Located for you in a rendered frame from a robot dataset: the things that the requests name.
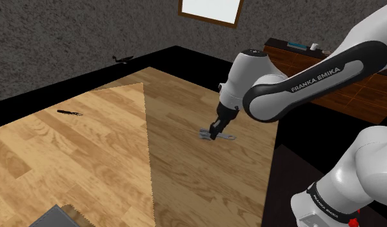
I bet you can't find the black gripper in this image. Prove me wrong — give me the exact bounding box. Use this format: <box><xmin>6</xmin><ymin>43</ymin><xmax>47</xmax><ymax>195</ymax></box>
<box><xmin>208</xmin><ymin>103</ymin><xmax>240</xmax><ymax>141</ymax></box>

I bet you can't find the grey metal kitchen tool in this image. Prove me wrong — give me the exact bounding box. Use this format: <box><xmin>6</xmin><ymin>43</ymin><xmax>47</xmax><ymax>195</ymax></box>
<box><xmin>198</xmin><ymin>127</ymin><xmax>237</xmax><ymax>142</ymax></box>

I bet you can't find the small black curved object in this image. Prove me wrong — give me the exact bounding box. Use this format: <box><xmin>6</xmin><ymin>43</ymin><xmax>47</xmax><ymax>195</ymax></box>
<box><xmin>112</xmin><ymin>55</ymin><xmax>135</xmax><ymax>65</ymax></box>

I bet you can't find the wooden framed window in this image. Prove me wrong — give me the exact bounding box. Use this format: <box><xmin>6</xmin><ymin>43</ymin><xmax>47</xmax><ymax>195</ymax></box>
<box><xmin>177</xmin><ymin>0</ymin><xmax>245</xmax><ymax>30</ymax></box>

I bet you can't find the brown wooden sideboard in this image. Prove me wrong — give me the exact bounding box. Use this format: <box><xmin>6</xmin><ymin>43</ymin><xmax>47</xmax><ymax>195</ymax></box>
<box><xmin>263</xmin><ymin>37</ymin><xmax>387</xmax><ymax>125</ymax></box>

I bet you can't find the black pen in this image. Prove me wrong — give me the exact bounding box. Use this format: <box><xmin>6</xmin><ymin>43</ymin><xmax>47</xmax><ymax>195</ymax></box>
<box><xmin>56</xmin><ymin>109</ymin><xmax>84</xmax><ymax>117</ymax></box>

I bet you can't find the grey flat box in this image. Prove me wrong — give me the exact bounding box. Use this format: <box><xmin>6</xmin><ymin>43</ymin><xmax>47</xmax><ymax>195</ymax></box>
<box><xmin>28</xmin><ymin>204</ymin><xmax>82</xmax><ymax>227</ymax></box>

